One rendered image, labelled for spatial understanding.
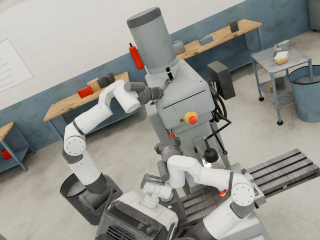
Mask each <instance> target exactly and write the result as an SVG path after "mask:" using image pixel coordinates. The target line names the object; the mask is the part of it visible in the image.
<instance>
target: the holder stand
mask: <svg viewBox="0 0 320 240"><path fill-rule="evenodd" d="M159 204H160V205H162V206H163V207H165V208H167V209H169V210H171V211H173V212H175V213H176V215H177V217H178V219H179V220H178V222H180V221H183V220H186V214H185V209H184V205H183V203H182V201H181V199H180V197H179V195H178V193H177V191H176V189H172V190H171V194H170V197H169V198H168V199H164V198H160V197H159Z"/></svg>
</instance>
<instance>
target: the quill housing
mask: <svg viewBox="0 0 320 240"><path fill-rule="evenodd" d="M211 134H212V130H211V126H210V123H209V121H207V122H205V123H202V124H200V125H198V126H195V127H193V128H191V129H188V130H186V131H184V132H181V133H179V134H177V136H178V137H180V141H181V145H180V147H181V149H182V152H183V154H184V156H185V157H191V158H194V159H197V161H198V162H199V163H200V164H201V166H202V167H204V166H203V164H202V161H201V159H200V156H199V153H195V151H194V147H195V148H196V146H195V143H194V141H193V138H195V137H197V136H200V138H201V140H202V143H203V145H204V148H205V150H206V149H207V146H206V144H205V141H204V139H206V138H207V137H208V136H210V135H211ZM207 141H208V144H209V147H210V148H214V149H215V150H216V151H217V153H218V156H219V159H218V160H217V161H219V160H220V151H219V150H218V147H217V144H216V141H215V139H214V136H213V137H211V138H210V139H208V140H207ZM196 149H197V148H196Z"/></svg>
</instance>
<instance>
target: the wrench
mask: <svg viewBox="0 0 320 240"><path fill-rule="evenodd" d="M173 80H174V78H172V79H171V80H170V81H169V79H167V80H166V81H165V85H164V86H163V87H162V89H163V91H164V90H165V89H166V87H167V86H168V85H169V83H172V81H173ZM156 101H157V100H153V101H152V102H151V104H150V105H154V104H155V103H156Z"/></svg>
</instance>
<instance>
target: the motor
mask: <svg viewBox="0 0 320 240"><path fill-rule="evenodd" d="M126 23H127V25H128V27H129V29H130V32H131V34H132V36H133V39H134V41H135V43H136V46H137V48H138V50H139V52H140V55H141V57H142V59H143V62H144V64H145V66H146V69H147V71H148V73H151V74H154V73H159V72H163V71H165V70H166V68H167V67H169V68H171V67H173V66H174V65H175V64H176V63H177V62H178V57H177V54H176V51H175V49H174V46H173V44H172V41H171V38H170V35H169V32H168V30H167V27H166V24H165V21H164V19H163V16H162V13H161V10H160V8H159V7H153V8H150V9H147V10H144V11H142V12H140V13H138V14H136V15H134V16H132V17H130V18H129V19H127V22H126Z"/></svg>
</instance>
